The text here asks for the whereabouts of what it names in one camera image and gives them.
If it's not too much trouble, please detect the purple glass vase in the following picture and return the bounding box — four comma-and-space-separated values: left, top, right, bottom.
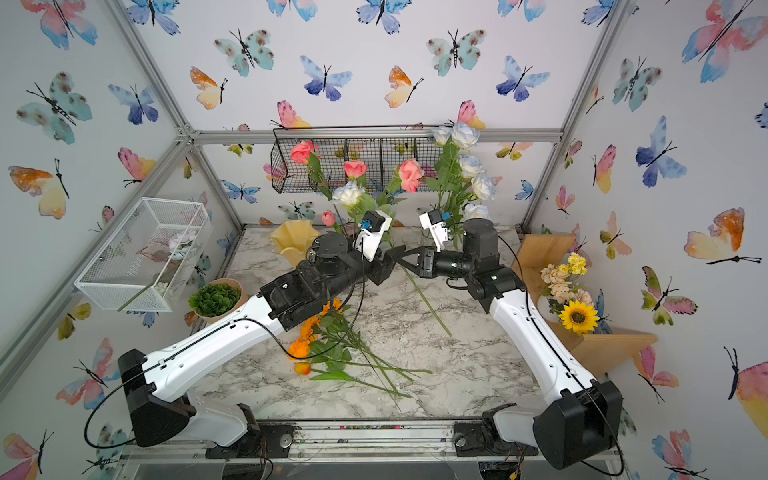
340, 221, 360, 239

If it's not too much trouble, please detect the pink rose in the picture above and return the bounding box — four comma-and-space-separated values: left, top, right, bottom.
376, 159, 424, 207

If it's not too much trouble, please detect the small white rose stem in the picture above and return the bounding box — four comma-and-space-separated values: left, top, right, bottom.
437, 122, 481, 205

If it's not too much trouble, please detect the potted green succulent plant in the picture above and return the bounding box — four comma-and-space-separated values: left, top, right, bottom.
188, 278, 248, 324

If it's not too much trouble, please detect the wooden corner shelf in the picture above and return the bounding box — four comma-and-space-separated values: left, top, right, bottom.
513, 234, 657, 376

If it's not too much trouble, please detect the sunflower bouquet in vase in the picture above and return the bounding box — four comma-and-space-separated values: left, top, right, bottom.
537, 252, 600, 336

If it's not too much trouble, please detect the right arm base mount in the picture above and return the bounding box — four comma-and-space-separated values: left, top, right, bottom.
452, 403, 539, 457

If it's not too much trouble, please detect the orange tulip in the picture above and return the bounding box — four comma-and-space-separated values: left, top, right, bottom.
294, 362, 409, 398

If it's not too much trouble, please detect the pink tulip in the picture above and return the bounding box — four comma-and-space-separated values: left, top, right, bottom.
322, 210, 339, 231

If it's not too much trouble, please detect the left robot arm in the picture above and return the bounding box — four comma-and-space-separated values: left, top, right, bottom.
118, 232, 405, 447

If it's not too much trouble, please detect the orange carnation flower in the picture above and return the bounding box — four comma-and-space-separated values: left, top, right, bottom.
309, 299, 432, 398

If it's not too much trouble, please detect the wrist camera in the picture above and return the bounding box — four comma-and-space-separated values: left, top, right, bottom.
419, 209, 450, 252
354, 210, 392, 262

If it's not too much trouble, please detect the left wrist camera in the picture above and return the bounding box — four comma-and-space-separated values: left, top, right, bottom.
354, 210, 392, 262

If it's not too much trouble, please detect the orange ranunculus flower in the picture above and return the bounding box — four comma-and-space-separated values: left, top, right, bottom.
288, 316, 320, 360

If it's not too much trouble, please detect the black wire wall basket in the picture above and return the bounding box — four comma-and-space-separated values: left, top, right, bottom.
269, 124, 456, 195

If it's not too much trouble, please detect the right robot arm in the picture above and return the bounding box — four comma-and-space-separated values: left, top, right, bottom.
389, 219, 623, 470

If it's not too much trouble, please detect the yellow ruffled vase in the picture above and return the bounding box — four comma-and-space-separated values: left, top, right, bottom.
270, 220, 321, 267

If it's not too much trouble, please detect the pink rose pair stem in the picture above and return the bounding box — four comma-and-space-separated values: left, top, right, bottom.
291, 141, 367, 200

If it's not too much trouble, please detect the small white rosebud stem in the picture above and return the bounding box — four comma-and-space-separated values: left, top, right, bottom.
332, 180, 453, 337

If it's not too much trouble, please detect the white mesh wall basket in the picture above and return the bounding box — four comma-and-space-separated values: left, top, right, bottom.
74, 197, 212, 313

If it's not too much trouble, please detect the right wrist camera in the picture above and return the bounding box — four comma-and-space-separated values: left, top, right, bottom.
419, 209, 450, 252

